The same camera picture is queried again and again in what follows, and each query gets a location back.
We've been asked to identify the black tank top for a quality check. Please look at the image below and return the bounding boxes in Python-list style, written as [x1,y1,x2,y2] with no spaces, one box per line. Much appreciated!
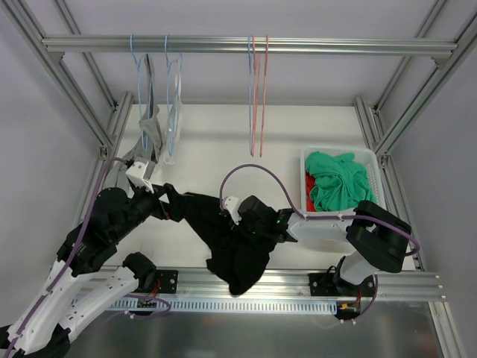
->
[181,192,277,296]

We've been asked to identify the white tank top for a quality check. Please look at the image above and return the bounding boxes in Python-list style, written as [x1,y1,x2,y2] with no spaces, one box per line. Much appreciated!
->
[159,55,186,165]

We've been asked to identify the blue wire hanger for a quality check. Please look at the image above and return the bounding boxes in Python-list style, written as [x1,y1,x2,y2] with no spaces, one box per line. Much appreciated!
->
[163,34,184,157]
[130,34,153,152]
[247,36,254,157]

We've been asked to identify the red tank top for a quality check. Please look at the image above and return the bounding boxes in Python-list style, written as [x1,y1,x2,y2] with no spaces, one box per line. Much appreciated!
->
[305,172,316,212]

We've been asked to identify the green shirt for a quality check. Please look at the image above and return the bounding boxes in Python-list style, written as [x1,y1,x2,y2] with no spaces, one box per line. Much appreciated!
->
[304,151,376,212]

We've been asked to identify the pink wire hanger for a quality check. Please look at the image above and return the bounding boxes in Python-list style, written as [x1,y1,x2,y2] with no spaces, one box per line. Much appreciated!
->
[259,35,269,157]

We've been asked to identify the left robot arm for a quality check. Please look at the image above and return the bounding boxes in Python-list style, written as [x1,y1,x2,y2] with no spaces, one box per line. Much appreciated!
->
[1,183,178,357]

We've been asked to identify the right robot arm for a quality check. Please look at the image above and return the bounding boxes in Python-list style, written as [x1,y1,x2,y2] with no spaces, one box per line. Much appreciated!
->
[224,195,411,297]

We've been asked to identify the grey tank top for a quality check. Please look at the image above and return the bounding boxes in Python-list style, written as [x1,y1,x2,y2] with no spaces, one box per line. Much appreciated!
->
[103,54,162,192]

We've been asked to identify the white perforated plastic basket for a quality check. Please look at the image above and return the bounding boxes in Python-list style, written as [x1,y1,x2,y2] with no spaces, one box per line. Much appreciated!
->
[300,145,385,214]

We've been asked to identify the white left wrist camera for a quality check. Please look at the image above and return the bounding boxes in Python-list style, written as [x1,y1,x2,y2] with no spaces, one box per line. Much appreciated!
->
[126,160,156,194]

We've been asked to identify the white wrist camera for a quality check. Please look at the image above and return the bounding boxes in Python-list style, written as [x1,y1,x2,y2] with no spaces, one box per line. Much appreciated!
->
[221,196,242,226]
[126,160,156,194]

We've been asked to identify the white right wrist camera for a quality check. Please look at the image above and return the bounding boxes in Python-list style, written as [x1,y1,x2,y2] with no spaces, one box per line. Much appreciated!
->
[221,196,242,226]

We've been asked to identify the black left arm base bracket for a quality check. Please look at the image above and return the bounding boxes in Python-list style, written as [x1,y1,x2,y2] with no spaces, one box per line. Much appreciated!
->
[122,252,179,295]

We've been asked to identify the white slotted cable duct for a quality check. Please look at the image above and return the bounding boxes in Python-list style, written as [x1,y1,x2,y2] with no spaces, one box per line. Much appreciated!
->
[109,297,338,315]

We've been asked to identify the aluminium front table rail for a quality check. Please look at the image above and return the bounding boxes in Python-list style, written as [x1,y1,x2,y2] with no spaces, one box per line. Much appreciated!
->
[74,267,446,301]

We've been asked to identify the black right arm base bracket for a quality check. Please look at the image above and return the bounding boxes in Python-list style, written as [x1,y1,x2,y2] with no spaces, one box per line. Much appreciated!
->
[308,266,376,298]

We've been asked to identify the aluminium frame right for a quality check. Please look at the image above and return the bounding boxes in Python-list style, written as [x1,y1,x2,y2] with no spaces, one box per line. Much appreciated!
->
[359,1,476,275]

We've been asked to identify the aluminium frame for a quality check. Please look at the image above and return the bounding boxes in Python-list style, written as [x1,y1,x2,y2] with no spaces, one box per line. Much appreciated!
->
[1,1,134,224]
[359,1,476,275]

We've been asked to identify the aluminium frame left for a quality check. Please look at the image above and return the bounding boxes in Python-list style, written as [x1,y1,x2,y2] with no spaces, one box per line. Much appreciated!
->
[1,1,134,224]

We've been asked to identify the aluminium hanging rail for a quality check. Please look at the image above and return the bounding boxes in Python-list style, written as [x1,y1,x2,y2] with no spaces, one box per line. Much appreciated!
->
[42,34,458,58]

